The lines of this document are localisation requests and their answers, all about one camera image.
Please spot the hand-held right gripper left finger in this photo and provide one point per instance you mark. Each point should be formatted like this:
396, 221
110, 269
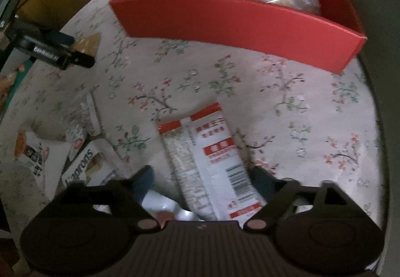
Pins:
144, 181

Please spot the green grey sofa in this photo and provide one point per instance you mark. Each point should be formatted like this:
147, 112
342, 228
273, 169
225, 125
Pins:
381, 14

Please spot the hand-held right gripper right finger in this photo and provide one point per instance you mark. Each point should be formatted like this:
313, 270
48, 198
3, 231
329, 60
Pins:
262, 181

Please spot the white packet red bands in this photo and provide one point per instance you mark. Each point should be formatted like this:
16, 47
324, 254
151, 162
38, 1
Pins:
212, 155

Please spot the white cake packet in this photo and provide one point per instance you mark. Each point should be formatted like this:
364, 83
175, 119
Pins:
90, 167

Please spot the clear striped snack packet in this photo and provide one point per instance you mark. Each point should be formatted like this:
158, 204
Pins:
86, 117

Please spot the white printed snack packet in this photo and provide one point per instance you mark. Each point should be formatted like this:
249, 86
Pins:
37, 155

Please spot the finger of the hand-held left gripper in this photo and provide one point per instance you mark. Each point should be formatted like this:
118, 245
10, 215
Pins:
82, 62
62, 39

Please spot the brown snack packet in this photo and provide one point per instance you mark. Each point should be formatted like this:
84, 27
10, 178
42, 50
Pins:
89, 42

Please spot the red cardboard box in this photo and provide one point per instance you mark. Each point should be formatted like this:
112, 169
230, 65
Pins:
237, 24

